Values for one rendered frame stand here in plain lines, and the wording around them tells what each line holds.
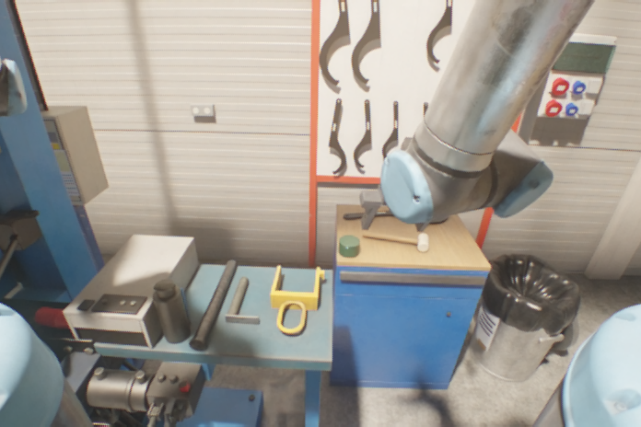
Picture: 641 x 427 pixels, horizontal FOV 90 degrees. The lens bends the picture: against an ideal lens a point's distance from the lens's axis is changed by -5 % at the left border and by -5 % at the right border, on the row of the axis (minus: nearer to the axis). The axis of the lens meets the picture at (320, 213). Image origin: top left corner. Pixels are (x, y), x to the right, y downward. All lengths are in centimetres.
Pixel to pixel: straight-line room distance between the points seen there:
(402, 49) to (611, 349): 230
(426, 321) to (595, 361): 165
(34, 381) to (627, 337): 36
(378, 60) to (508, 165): 201
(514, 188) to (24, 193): 127
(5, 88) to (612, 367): 82
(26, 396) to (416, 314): 171
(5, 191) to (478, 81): 130
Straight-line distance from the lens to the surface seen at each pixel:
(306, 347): 107
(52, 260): 143
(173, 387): 111
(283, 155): 262
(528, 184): 49
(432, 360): 215
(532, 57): 34
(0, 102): 77
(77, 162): 178
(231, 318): 114
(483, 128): 36
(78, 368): 125
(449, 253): 176
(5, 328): 29
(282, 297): 115
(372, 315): 182
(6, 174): 133
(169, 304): 103
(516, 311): 213
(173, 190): 301
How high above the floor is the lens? 189
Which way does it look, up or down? 29 degrees down
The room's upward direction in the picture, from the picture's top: 2 degrees clockwise
